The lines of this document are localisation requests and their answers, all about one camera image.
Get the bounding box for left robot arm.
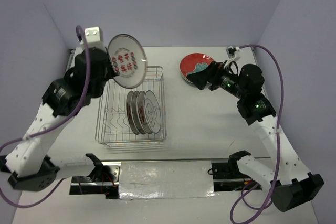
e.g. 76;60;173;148
1;47;116;191

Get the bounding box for red teal wave plate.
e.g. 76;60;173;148
180;52;214;71
180;62;208;85

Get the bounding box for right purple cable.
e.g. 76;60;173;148
230;44;286;224

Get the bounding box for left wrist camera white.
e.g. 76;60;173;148
85;27;106;52

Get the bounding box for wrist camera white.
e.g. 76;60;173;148
85;27;106;52
226;46;240;61

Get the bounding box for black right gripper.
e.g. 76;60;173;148
186;60;246;99

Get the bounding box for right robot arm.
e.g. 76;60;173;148
187;61;324;212

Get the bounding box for white plate grey line pattern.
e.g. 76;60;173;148
144;90;162;134

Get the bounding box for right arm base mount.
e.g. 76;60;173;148
207;151;255;192

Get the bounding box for wire dish rack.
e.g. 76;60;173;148
95;66;166;148

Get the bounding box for white plate teal rim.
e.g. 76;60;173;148
131;91;145;134

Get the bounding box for silver foil covered panel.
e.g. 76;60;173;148
119;161;215;200

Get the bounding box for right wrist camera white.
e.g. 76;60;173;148
226;46;240;61

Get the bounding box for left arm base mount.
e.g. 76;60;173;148
69;153;121;199

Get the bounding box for white bowl plate red characters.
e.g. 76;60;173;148
107;34;148;89

